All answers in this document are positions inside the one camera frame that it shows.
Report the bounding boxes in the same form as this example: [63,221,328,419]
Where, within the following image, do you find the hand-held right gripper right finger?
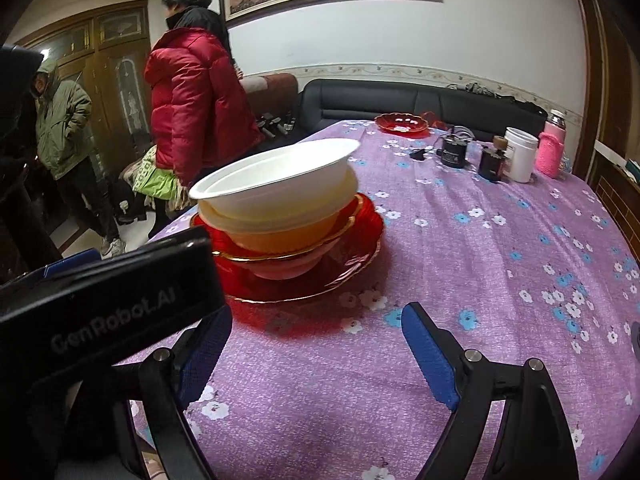
[401,302,581,480]

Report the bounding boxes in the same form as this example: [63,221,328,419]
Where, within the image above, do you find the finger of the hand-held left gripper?
[42,247,102,281]

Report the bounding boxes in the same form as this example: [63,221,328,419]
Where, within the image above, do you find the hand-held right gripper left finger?
[80,305,234,480]

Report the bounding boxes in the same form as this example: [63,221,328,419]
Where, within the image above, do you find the small white bowl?
[249,249,327,281]

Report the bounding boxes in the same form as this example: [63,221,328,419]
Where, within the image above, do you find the cream bowl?
[199,180,359,254]

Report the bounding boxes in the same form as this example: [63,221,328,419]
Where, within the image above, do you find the large white bowl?
[188,138,361,221]

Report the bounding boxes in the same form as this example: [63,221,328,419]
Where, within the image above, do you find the purple floral tablecloth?
[127,119,640,480]

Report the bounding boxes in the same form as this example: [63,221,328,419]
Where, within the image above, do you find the green bag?
[132,152,190,211]

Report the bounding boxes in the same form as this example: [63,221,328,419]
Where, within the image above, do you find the wooden cabinet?
[14,0,157,201]

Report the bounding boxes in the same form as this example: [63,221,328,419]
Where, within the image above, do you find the white plastic jar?
[502,127,539,184]

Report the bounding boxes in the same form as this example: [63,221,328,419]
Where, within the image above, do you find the pink sleeved bottle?
[534,109,566,180]

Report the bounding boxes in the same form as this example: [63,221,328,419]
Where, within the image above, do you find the wooden chair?
[589,139,640,253]

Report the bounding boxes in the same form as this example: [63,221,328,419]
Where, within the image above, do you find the brown armchair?
[239,73,301,137]

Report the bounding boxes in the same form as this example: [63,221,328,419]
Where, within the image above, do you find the black leather sofa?
[297,78,549,144]

